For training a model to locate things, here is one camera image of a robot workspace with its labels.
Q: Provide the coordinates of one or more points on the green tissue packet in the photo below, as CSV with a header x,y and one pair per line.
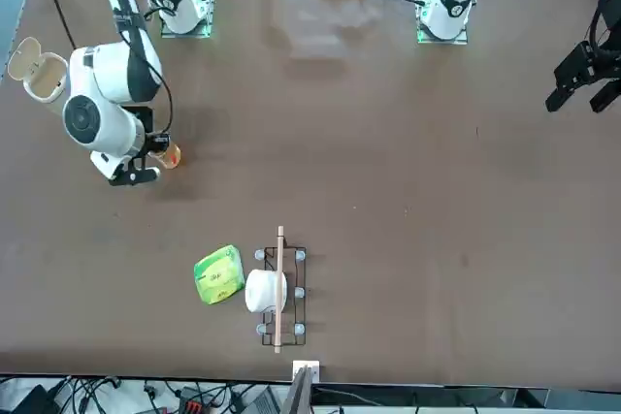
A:
x,y
219,276

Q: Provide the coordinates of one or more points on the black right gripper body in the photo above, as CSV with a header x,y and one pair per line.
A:
x,y
145,116

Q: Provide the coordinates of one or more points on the clear glass measuring cup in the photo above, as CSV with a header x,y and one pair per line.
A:
x,y
171,157

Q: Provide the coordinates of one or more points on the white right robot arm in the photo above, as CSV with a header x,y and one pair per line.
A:
x,y
107,70

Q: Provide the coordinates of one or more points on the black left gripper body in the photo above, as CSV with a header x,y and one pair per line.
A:
x,y
612,11

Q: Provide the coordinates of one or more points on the wooden rod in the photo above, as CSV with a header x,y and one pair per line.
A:
x,y
279,249

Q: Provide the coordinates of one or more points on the aluminium profile post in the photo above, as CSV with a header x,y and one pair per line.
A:
x,y
303,385

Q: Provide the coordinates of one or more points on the white cup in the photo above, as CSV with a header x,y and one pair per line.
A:
x,y
262,290

